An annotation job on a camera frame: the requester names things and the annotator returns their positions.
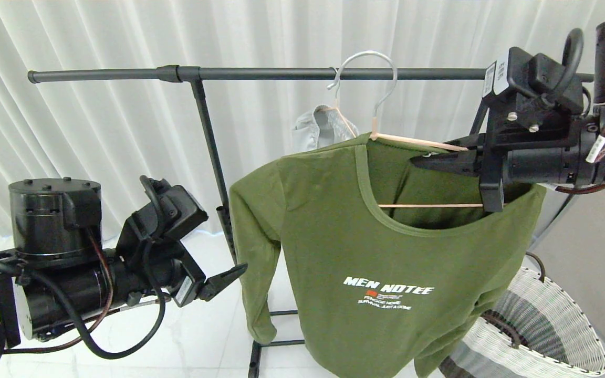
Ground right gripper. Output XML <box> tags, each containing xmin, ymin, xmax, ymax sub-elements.
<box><xmin>410</xmin><ymin>100</ymin><xmax>605</xmax><ymax>213</ymax></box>

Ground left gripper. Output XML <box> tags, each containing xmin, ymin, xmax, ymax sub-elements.
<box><xmin>16</xmin><ymin>257</ymin><xmax>248</xmax><ymax>339</ymax></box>

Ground pink clothes hanger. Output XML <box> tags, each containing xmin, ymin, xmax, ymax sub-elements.
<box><xmin>327</xmin><ymin>50</ymin><xmax>484</xmax><ymax>208</ymax></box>
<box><xmin>317</xmin><ymin>79</ymin><xmax>358</xmax><ymax>140</ymax></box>

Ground green garment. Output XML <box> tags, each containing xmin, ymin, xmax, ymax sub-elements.
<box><xmin>229</xmin><ymin>132</ymin><xmax>547</xmax><ymax>378</ymax></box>

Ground pale grey shorts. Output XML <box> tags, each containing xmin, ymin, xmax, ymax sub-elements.
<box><xmin>292</xmin><ymin>104</ymin><xmax>360</xmax><ymax>154</ymax></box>

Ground white laundry basket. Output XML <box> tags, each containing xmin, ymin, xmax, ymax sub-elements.
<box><xmin>439</xmin><ymin>252</ymin><xmax>605</xmax><ymax>378</ymax></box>

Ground black clothes rack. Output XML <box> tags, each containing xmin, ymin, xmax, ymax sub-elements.
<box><xmin>28</xmin><ymin>65</ymin><xmax>594</xmax><ymax>378</ymax></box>

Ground white curtain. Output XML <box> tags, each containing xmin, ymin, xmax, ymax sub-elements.
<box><xmin>0</xmin><ymin>0</ymin><xmax>605</xmax><ymax>242</ymax></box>

